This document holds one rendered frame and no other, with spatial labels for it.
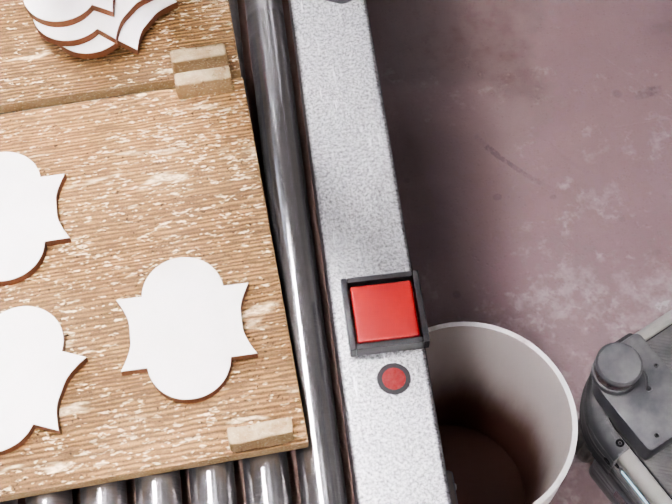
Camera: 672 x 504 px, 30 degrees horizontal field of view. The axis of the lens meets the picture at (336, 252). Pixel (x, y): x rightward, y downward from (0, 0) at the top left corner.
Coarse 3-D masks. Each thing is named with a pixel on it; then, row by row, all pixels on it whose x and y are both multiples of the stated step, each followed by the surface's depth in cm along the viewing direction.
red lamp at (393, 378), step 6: (384, 372) 119; (390, 372) 119; (396, 372) 119; (402, 372) 119; (384, 378) 118; (390, 378) 118; (396, 378) 118; (402, 378) 118; (384, 384) 118; (390, 384) 118; (396, 384) 118; (402, 384) 118
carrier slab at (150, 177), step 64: (0, 128) 129; (64, 128) 129; (128, 128) 129; (192, 128) 129; (64, 192) 126; (128, 192) 126; (192, 192) 126; (256, 192) 126; (64, 256) 122; (128, 256) 122; (192, 256) 122; (256, 256) 122; (64, 320) 119; (256, 320) 119; (128, 384) 116; (256, 384) 116; (64, 448) 113; (128, 448) 113; (192, 448) 113; (256, 448) 113
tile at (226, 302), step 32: (160, 288) 119; (192, 288) 119; (224, 288) 119; (128, 320) 118; (160, 320) 118; (192, 320) 118; (224, 320) 118; (160, 352) 116; (192, 352) 116; (224, 352) 116; (256, 352) 116; (160, 384) 115; (192, 384) 115; (224, 384) 116
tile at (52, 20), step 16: (32, 0) 131; (48, 0) 131; (64, 0) 131; (80, 0) 131; (96, 0) 131; (112, 0) 131; (32, 16) 131; (48, 16) 130; (64, 16) 130; (80, 16) 131; (112, 16) 132
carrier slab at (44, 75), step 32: (0, 0) 137; (192, 0) 137; (224, 0) 137; (0, 32) 135; (32, 32) 135; (160, 32) 135; (192, 32) 135; (224, 32) 135; (0, 64) 133; (32, 64) 133; (64, 64) 133; (96, 64) 133; (128, 64) 133; (160, 64) 133; (0, 96) 131; (32, 96) 131; (64, 96) 131; (96, 96) 132
